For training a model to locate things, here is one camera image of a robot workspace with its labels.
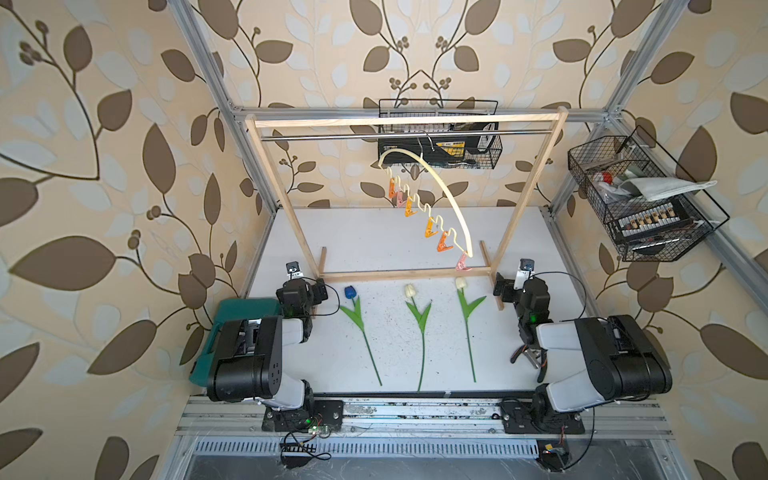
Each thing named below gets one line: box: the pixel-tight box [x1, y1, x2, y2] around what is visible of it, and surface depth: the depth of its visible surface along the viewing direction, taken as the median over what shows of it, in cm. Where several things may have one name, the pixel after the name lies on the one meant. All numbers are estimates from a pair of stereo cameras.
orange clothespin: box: [437, 231, 454, 252], surface depth 70 cm
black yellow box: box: [378, 122, 499, 163], surface depth 84 cm
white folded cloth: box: [620, 177, 717, 201], surface depth 64 cm
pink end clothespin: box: [455, 252, 472, 272], surface depth 65 cm
